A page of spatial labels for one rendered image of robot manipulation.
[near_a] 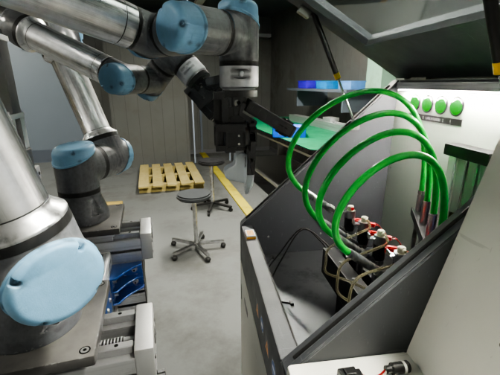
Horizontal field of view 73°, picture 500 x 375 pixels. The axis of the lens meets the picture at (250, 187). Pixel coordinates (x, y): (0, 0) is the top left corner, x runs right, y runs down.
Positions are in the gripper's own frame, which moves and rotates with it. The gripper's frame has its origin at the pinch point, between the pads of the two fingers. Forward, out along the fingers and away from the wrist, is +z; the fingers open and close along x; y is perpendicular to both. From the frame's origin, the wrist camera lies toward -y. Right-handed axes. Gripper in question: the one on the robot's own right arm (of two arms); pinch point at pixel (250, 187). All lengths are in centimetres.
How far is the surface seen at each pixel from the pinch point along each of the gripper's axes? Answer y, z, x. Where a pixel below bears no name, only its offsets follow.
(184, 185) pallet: 38, 116, -395
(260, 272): -4.5, 27.6, -10.9
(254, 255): -4.3, 27.6, -20.5
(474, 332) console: -27.8, 12.9, 32.8
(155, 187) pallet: 77, 116, -389
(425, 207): -44.3, 8.3, -3.3
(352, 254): -18.1, 10.3, 12.9
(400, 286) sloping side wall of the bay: -22.2, 11.2, 23.0
